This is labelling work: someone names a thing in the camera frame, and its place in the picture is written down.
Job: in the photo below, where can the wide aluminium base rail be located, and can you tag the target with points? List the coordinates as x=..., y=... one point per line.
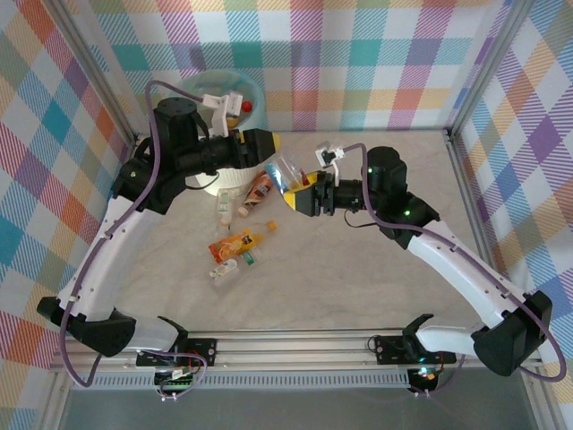
x=291, y=349

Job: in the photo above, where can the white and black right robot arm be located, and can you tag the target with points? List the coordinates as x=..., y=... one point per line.
x=452, y=264

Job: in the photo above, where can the red label clear cola bottle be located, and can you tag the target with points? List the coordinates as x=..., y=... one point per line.
x=245, y=106

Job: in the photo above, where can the small white label bottle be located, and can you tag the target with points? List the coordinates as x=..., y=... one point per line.
x=224, y=270

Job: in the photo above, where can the blue cap clear bottle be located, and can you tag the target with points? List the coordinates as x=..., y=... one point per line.
x=286, y=172

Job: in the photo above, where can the aluminium side rail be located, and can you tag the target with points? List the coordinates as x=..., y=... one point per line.
x=132, y=142
x=470, y=197

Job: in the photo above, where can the green controller board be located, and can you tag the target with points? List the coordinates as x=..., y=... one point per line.
x=177, y=384

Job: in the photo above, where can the brown chocolate drink bottle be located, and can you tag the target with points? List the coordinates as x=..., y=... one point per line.
x=259, y=190

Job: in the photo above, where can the aluminium frame post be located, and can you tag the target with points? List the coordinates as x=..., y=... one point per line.
x=95, y=67
x=489, y=67

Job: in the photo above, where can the small green label bottle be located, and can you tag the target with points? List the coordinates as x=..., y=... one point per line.
x=224, y=203

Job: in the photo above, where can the orange juice bottle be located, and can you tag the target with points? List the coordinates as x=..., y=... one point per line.
x=235, y=244

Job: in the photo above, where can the green cap clear bottle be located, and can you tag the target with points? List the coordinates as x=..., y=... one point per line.
x=248, y=259

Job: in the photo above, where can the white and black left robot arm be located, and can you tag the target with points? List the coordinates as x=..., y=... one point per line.
x=112, y=264

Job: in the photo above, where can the small lit controller board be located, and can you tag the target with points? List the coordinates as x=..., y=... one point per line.
x=425, y=375

